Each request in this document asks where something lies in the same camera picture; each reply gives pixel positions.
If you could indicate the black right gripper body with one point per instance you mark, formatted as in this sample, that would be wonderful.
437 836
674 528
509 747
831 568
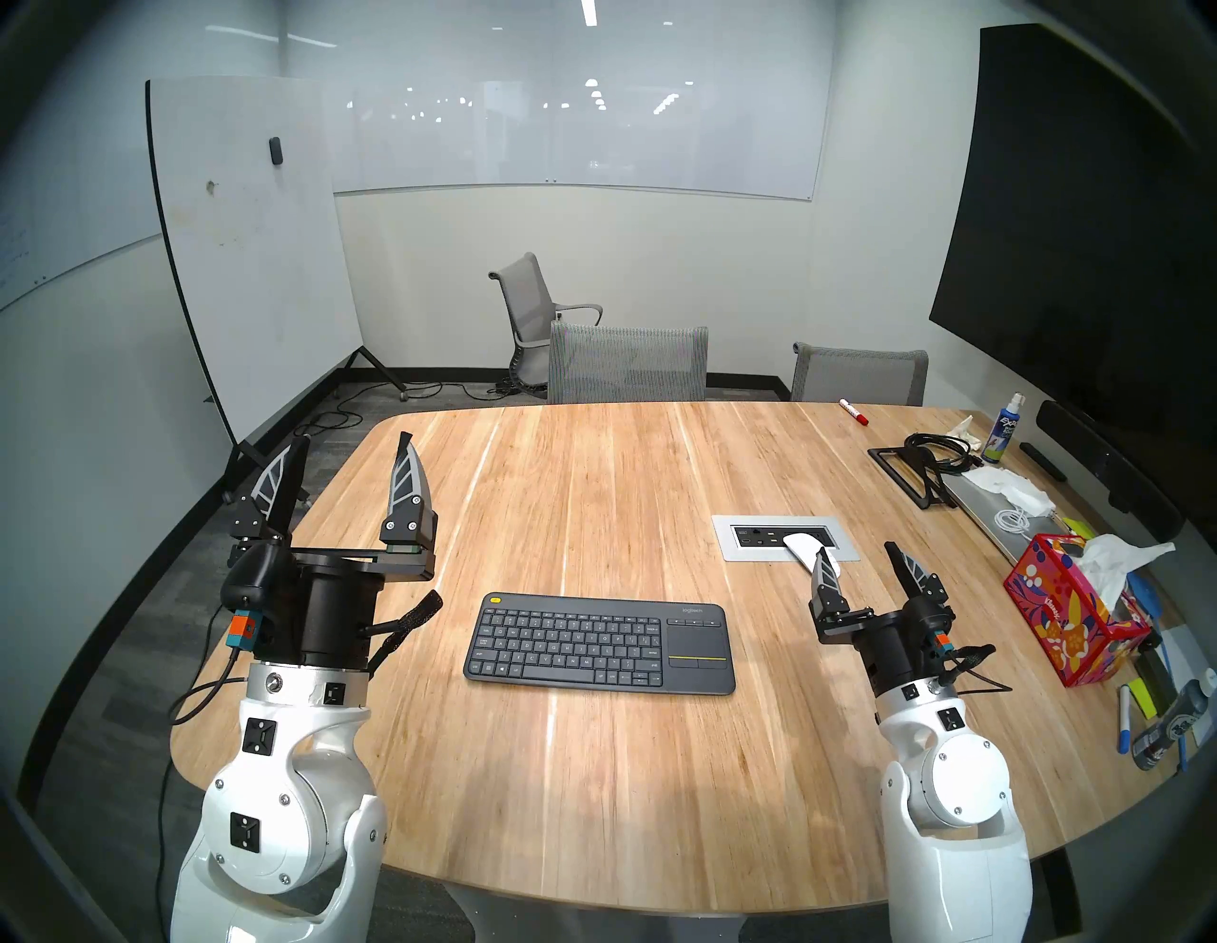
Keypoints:
894 646

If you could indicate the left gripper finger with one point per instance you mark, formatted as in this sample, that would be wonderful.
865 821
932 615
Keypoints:
276 490
411 494

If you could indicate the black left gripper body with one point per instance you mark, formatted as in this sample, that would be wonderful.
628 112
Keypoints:
328 608

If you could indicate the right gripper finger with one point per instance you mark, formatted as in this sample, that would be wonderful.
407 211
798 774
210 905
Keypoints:
917 580
827 589

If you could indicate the white computer mouse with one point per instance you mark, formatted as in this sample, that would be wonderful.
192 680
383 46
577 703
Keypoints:
799 549

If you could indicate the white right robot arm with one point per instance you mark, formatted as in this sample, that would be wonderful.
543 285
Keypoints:
951 789

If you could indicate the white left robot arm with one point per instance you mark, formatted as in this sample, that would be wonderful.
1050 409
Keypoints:
285 798

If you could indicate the black laptop stand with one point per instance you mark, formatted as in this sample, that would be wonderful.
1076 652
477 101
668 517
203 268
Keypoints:
936 494

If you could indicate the silver closed laptop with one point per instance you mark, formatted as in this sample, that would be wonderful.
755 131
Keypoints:
979 515

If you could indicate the silver table power outlet panel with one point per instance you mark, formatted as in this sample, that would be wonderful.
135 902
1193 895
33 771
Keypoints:
727 551

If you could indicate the crumpled white tissue on laptop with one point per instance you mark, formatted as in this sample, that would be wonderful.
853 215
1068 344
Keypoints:
1013 485

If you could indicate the colourful floral tissue box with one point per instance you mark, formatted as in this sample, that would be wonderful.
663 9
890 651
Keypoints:
1055 608

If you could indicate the small crumpled white tissue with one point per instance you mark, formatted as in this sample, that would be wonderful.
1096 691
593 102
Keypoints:
965 428

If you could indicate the whiteboard cleaner spray bottle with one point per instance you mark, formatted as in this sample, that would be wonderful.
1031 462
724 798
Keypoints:
1000 437

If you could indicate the yellow sticky note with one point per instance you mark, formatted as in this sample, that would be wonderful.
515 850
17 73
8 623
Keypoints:
1076 526

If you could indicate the red capped whiteboard marker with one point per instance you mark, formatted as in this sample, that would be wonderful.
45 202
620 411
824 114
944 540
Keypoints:
853 412

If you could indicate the white tissue in box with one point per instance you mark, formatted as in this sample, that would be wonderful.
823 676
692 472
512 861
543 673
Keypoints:
1112 566

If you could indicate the grey mesh chair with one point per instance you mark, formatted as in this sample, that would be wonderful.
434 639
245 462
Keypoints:
856 375
627 366

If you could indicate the black video sound bar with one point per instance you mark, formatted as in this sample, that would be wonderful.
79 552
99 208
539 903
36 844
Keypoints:
1103 466

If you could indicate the freestanding white whiteboard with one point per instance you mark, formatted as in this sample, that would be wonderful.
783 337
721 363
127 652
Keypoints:
247 266

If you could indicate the blue plastic item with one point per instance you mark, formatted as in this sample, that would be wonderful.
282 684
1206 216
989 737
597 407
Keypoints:
1144 599

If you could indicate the grey office chair with armrests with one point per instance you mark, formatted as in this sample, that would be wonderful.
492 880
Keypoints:
528 295

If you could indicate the blue capped marker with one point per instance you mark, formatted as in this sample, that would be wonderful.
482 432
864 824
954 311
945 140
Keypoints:
1125 722

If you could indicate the white paper sheet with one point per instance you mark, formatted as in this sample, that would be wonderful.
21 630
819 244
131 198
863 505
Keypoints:
1184 656

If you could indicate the grey black spray can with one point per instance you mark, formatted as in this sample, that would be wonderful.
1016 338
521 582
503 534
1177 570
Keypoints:
1165 732

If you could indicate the large black wall screen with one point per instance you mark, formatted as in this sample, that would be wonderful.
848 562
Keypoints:
1074 238

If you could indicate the glass wall whiteboard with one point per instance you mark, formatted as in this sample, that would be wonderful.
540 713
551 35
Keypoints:
570 143

